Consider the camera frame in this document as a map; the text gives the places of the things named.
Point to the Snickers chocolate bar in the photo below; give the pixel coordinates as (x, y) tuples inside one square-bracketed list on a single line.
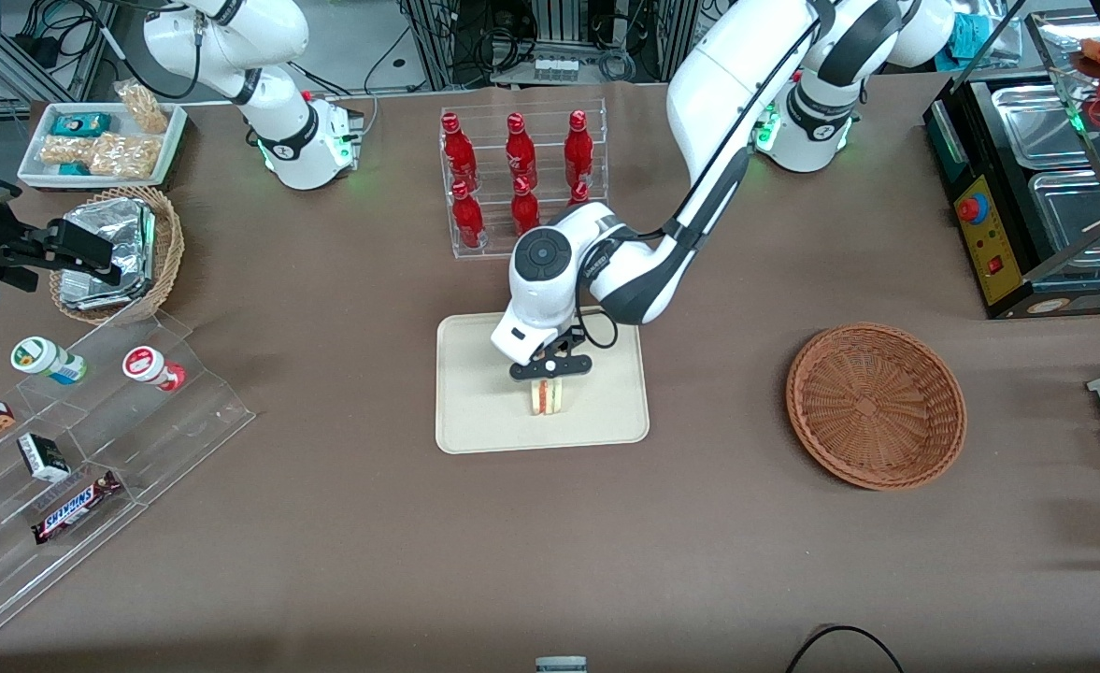
[(73, 509)]

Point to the white rectangular snack tray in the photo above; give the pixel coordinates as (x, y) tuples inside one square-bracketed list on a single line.
[(35, 168)]

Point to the small grey device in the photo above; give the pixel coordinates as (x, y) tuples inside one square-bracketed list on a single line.
[(561, 665)]

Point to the beige rectangular tray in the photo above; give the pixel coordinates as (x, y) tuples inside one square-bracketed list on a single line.
[(475, 411)]

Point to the green lid yogurt cup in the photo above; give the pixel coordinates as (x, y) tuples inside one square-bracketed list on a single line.
[(40, 357)]

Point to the brown table cover cloth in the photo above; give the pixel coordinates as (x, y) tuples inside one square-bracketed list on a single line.
[(325, 561)]

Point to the teal cloth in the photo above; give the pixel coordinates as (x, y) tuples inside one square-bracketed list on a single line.
[(979, 35)]

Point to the clear acrylic bottle rack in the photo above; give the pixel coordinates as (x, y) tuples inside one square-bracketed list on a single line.
[(493, 250)]

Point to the small black white carton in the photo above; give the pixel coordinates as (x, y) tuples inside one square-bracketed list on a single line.
[(43, 458)]

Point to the large rice cracker snack pack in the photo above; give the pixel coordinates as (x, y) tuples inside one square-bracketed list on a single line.
[(124, 157)]

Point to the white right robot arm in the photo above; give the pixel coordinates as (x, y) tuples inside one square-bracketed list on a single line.
[(278, 121)]

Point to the aluminium frame equipment rack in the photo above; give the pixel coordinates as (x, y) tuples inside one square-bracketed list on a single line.
[(437, 37)]

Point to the red soda bottle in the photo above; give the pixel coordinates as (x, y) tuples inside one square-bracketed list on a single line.
[(459, 154), (578, 151), (579, 193), (468, 220), (525, 210), (520, 154)]

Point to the black food warmer appliance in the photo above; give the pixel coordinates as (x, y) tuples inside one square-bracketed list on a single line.
[(1007, 280)]

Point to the clear acrylic stepped shelf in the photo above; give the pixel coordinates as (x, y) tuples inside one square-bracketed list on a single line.
[(166, 439)]

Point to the clear bag of puffed snacks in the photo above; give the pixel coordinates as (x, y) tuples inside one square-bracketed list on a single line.
[(143, 107)]

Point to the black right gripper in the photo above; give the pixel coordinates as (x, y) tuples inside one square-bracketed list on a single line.
[(9, 252)]

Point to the light tan wicker basket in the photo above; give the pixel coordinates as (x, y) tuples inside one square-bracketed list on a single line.
[(168, 252)]

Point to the foil wrapped package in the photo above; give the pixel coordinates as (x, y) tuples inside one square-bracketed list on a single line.
[(92, 297), (110, 238)]

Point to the triangular sandwich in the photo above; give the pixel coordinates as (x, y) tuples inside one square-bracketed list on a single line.
[(550, 398)]

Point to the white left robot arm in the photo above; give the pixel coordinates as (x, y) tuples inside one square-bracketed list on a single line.
[(727, 84)]

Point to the red lid yogurt cup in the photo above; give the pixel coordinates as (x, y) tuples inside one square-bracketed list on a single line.
[(148, 365)]

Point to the small teal snack box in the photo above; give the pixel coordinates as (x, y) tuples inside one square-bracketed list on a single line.
[(74, 169)]

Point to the brown round wicker basket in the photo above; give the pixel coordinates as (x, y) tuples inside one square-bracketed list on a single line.
[(872, 407)]

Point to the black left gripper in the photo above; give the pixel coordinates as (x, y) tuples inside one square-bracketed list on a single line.
[(564, 345)]

